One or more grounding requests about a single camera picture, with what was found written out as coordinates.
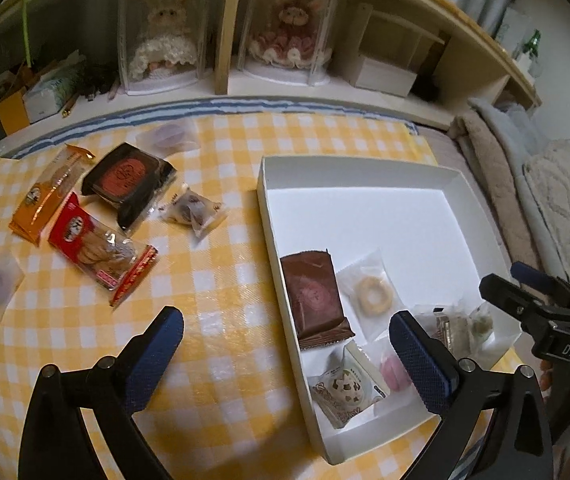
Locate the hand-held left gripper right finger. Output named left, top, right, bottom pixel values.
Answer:
left=388, top=310, right=556, bottom=480

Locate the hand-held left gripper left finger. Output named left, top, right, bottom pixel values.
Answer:
left=18, top=305, right=184, bottom=480

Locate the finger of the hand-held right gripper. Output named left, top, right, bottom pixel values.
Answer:
left=478, top=273, right=556, bottom=333
left=510, top=261, right=570, bottom=306

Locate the pink donut packet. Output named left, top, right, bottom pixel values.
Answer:
left=365, top=340, right=418, bottom=406

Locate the clear packet with green pastry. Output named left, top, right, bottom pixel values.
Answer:
left=460, top=305, right=496, bottom=351

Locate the large clear wafer packet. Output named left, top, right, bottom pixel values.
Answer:
left=415, top=302, right=466, bottom=356

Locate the cow print cookie packet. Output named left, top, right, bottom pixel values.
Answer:
left=307, top=340, right=391, bottom=430

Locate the beige donut packet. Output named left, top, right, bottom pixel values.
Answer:
left=337, top=247, right=406, bottom=341

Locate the brown snack packet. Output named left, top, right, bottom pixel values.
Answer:
left=280, top=247, right=356, bottom=351

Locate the red cracker packet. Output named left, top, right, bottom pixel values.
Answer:
left=48, top=191, right=160, bottom=308

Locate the clear packet with brown pastry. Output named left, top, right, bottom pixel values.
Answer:
left=159, top=185, right=228, bottom=246

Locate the white cardboard box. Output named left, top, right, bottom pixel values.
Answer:
left=256, top=155, right=523, bottom=466

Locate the purple donut packet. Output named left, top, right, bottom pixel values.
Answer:
left=135, top=117, right=200, bottom=153
left=0, top=252, right=27, bottom=326

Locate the black packet with red circle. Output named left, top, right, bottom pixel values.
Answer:
left=81, top=142, right=178, bottom=233

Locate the orange cracker packet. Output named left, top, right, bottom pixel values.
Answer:
left=9, top=143, right=95, bottom=247

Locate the white textured cushion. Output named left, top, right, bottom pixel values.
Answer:
left=522, top=140, right=570, bottom=306

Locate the beige fluffy blanket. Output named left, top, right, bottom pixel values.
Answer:
left=447, top=110, right=533, bottom=271

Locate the yellow checkered tablecloth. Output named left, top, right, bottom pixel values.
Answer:
left=0, top=110, right=520, bottom=480

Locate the pale blue blanket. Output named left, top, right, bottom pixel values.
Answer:
left=467, top=96, right=568, bottom=281

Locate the green glass bottle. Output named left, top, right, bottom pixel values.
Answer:
left=520, top=29, right=543, bottom=68

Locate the small white box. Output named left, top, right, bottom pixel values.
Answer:
left=352, top=52, right=418, bottom=98

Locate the white paper carton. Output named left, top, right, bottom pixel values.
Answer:
left=495, top=7, right=533, bottom=48

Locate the small wooden rack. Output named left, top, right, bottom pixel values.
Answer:
left=352, top=2, right=448, bottom=71

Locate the tissue box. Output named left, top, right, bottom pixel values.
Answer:
left=22, top=57, right=86, bottom=123

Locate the pile of dark trinkets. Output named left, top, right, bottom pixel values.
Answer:
left=82, top=62, right=118, bottom=97

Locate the yellow cardboard box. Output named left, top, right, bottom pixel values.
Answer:
left=0, top=67, right=33, bottom=136

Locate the white doll in clear case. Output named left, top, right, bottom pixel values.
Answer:
left=115, top=0, right=216, bottom=97

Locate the wooden shelf unit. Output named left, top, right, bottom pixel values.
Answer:
left=0, top=0, right=540, bottom=161

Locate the pink doll in clear case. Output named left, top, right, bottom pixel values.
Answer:
left=237, top=0, right=353, bottom=86

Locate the yellow-green strap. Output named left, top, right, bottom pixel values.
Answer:
left=22, top=0, right=33, bottom=68

